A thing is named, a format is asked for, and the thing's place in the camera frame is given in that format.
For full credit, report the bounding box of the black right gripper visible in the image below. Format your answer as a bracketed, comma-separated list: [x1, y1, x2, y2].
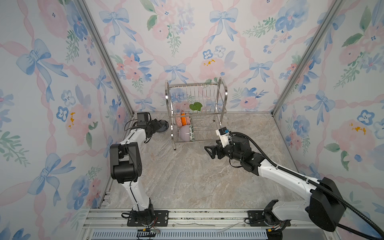
[204, 139, 244, 165]

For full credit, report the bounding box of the dark blue petal bowl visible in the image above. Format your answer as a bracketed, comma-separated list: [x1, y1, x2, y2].
[157, 120, 169, 133]

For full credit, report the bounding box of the lavender bowl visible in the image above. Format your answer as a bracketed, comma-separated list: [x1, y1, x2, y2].
[179, 125, 191, 142]

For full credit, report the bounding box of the orange bowl white inside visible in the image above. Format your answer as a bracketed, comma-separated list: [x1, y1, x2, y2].
[181, 112, 188, 126]

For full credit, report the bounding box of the steel wire dish rack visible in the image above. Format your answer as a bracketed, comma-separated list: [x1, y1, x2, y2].
[165, 77, 228, 150]

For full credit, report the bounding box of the green leaf pattern bowl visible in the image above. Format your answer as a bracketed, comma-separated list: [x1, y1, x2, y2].
[190, 125, 195, 142]

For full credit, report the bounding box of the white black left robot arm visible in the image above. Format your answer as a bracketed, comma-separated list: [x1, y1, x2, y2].
[109, 112, 162, 226]

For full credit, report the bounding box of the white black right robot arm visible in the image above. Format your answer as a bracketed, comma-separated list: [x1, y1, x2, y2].
[204, 135, 346, 232]

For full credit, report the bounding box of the green leaf rack ornament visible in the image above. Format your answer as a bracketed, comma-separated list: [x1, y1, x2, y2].
[189, 102, 203, 112]

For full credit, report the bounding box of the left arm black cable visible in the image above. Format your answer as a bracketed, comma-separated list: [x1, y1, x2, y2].
[123, 118, 139, 133]

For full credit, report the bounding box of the black corrugated cable conduit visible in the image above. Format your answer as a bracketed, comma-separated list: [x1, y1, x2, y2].
[229, 131, 384, 240]

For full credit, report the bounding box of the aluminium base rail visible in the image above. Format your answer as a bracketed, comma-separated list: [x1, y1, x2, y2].
[78, 209, 341, 240]

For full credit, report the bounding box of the aluminium corner post left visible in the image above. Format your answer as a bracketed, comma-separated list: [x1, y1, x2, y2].
[74, 0, 135, 117]

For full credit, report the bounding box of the aluminium corner post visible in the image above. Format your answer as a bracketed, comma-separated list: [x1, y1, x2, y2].
[74, 0, 135, 117]
[271, 0, 345, 117]

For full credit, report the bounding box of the aluminium corner post right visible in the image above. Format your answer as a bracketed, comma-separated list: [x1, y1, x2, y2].
[271, 0, 345, 117]

